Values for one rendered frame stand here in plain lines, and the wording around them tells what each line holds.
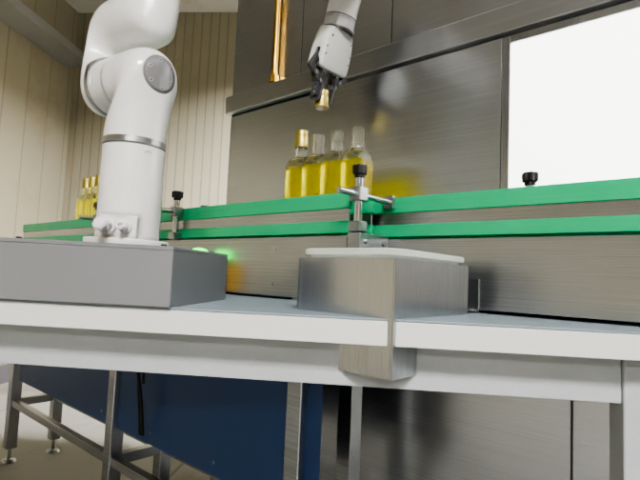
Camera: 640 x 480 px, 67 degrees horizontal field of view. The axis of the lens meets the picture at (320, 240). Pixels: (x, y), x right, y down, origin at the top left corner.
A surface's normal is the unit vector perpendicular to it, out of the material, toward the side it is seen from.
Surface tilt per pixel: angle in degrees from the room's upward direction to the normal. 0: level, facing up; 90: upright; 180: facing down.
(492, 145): 90
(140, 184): 92
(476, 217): 90
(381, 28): 90
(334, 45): 106
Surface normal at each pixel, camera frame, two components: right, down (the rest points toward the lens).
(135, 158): 0.41, -0.04
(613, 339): -0.09, -0.08
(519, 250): -0.66, -0.09
